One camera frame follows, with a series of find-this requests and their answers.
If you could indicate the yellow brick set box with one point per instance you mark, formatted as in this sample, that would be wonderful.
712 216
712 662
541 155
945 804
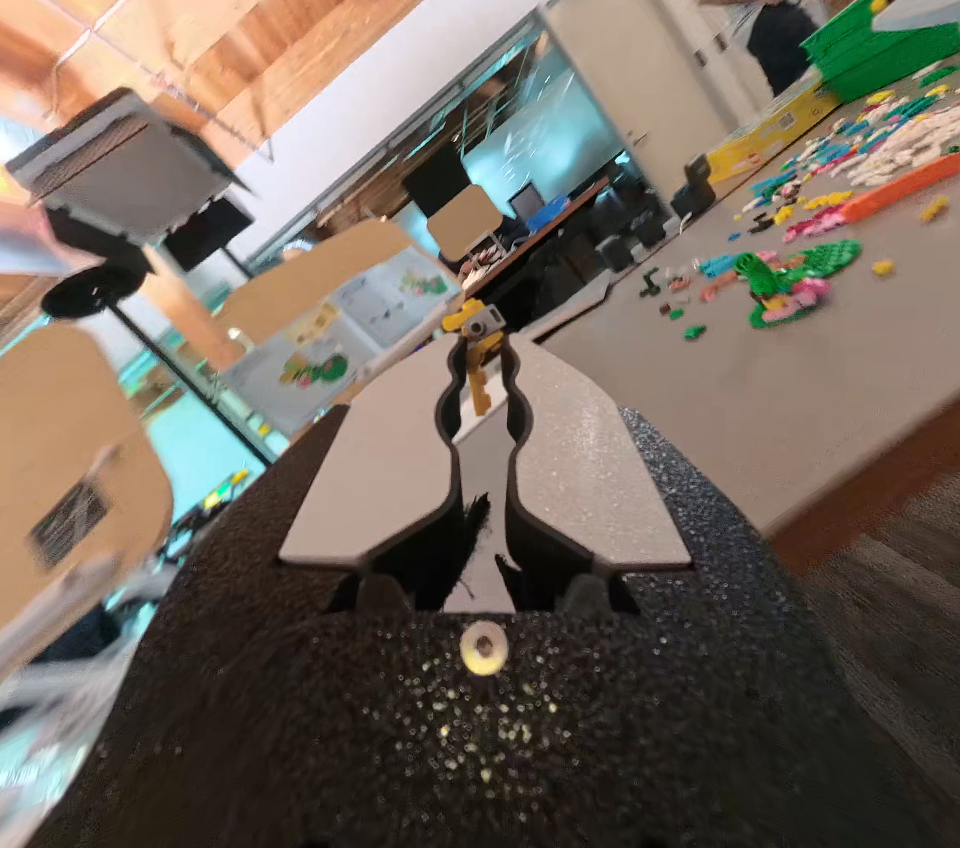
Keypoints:
772 127

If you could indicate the black flat panel on stand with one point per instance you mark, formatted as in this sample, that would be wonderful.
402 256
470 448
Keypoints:
127 165

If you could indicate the black monitor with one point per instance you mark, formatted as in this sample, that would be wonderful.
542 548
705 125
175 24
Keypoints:
210 232
439 180

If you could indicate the small dark monitor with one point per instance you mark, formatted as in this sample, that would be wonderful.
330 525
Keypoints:
527 200

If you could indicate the pile of loose toy bricks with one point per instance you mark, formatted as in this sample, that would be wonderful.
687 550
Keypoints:
885 142

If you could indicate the black desk device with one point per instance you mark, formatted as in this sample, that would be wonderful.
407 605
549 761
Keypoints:
694 187

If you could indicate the green and pink brick build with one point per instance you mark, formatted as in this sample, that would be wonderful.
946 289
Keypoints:
780 293

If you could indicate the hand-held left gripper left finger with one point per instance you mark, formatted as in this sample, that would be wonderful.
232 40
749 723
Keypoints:
375 473

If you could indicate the green storage bins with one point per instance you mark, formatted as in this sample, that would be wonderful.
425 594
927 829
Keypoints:
862 52

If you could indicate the grey desk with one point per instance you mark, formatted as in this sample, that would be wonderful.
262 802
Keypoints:
712 428

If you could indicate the yellow brick assembly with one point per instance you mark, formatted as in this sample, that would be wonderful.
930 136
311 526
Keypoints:
478 386

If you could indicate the green tile brick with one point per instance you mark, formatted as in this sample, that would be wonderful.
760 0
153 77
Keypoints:
694 332

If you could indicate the brick instruction booklet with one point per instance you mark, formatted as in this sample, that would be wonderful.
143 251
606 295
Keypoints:
360 315

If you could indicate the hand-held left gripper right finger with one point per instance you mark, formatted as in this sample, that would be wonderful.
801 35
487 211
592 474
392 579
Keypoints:
592 480

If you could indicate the dark green stem piece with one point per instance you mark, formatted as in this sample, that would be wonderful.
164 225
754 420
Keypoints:
651 281

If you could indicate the orange brick separator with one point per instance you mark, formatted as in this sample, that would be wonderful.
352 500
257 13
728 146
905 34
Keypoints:
900 187

